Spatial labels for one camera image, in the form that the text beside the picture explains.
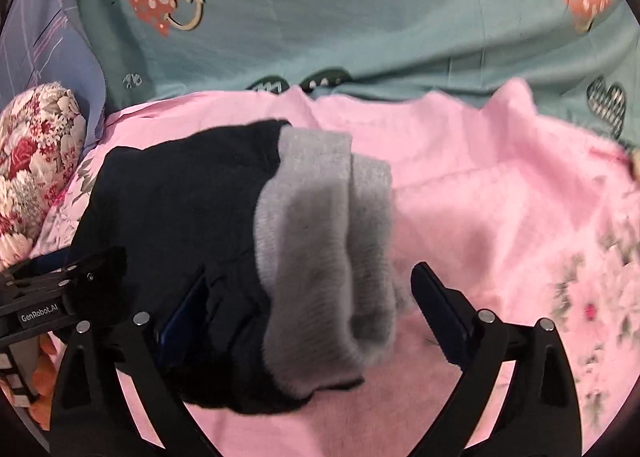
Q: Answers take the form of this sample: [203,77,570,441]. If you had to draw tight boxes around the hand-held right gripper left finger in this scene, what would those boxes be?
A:
[49,269,223,457]

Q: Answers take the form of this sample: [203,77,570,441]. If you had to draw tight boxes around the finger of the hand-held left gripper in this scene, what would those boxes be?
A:
[0,246,129,309]

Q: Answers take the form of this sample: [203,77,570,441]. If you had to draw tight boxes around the teal heart print sheet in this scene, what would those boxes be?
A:
[75,0,640,142]

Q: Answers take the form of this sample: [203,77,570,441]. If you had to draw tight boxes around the pink floral bedsheet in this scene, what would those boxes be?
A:
[30,77,640,457]

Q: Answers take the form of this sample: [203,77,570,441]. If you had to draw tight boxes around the red and white floral quilt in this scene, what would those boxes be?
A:
[0,82,88,270]

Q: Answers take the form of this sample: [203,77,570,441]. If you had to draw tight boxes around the orange patterned cloth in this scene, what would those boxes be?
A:
[0,332,66,418]

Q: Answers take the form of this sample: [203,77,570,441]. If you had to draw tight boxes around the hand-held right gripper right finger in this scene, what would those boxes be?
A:
[410,261,584,457]

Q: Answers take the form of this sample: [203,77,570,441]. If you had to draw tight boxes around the blue striped cloth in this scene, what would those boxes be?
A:
[0,0,108,148]

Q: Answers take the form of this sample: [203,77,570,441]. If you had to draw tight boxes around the black pants with grey lining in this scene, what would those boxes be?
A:
[70,118,416,413]

